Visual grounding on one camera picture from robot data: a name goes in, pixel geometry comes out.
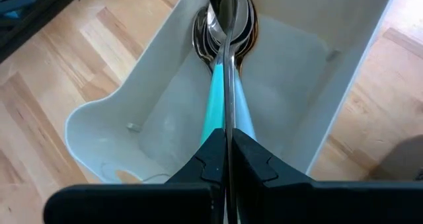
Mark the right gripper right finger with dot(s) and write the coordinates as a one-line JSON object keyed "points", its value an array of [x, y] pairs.
{"points": [[314, 204]]}

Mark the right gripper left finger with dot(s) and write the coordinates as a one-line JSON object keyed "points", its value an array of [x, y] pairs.
{"points": [[148, 204]]}

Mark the black aluminium rig frame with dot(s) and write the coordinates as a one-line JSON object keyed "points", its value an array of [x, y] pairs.
{"points": [[29, 12]]}

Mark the light grey plastic bin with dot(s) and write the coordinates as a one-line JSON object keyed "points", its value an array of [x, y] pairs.
{"points": [[291, 85]]}

